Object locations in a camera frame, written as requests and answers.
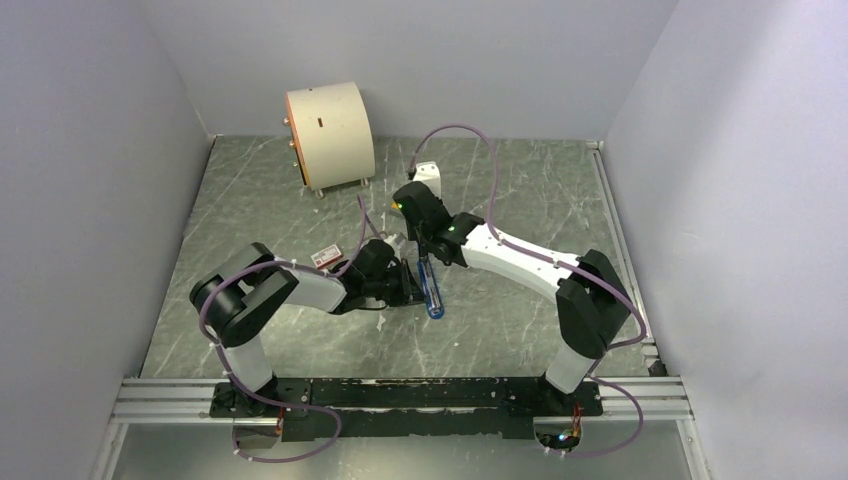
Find beige cylindrical drum device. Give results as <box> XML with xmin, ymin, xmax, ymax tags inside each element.
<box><xmin>283</xmin><ymin>82</ymin><xmax>376</xmax><ymax>198</ymax></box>

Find aluminium rail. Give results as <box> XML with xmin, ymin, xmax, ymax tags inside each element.
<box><xmin>586</xmin><ymin>140</ymin><xmax>668</xmax><ymax>377</ymax></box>
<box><xmin>110</xmin><ymin>377</ymin><xmax>694</xmax><ymax>426</ymax></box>

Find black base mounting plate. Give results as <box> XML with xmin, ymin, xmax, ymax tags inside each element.
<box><xmin>208</xmin><ymin>377</ymin><xmax>603</xmax><ymax>442</ymax></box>

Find aluminium front rail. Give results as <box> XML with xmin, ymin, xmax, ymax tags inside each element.
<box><xmin>110</xmin><ymin>377</ymin><xmax>694</xmax><ymax>426</ymax></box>

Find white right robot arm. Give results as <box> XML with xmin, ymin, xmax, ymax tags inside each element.
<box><xmin>392</xmin><ymin>181</ymin><xmax>631</xmax><ymax>414</ymax></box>

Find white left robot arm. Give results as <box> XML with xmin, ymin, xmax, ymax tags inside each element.
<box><xmin>189</xmin><ymin>239</ymin><xmax>426</xmax><ymax>416</ymax></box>

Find blue black stapler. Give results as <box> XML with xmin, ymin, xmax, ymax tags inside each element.
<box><xmin>417</xmin><ymin>255</ymin><xmax>445</xmax><ymax>319</ymax></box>

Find red white staple box sleeve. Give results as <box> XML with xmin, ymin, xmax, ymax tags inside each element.
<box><xmin>310</xmin><ymin>244</ymin><xmax>344</xmax><ymax>269</ymax></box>

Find aluminium right side rail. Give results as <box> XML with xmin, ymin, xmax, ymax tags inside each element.
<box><xmin>586</xmin><ymin>140</ymin><xmax>668</xmax><ymax>377</ymax></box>

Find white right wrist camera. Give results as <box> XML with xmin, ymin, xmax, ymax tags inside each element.
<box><xmin>412</xmin><ymin>161</ymin><xmax>442</xmax><ymax>199</ymax></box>

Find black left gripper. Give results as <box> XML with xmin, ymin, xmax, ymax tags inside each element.
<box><xmin>364</xmin><ymin>258</ymin><xmax>428</xmax><ymax>307</ymax></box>

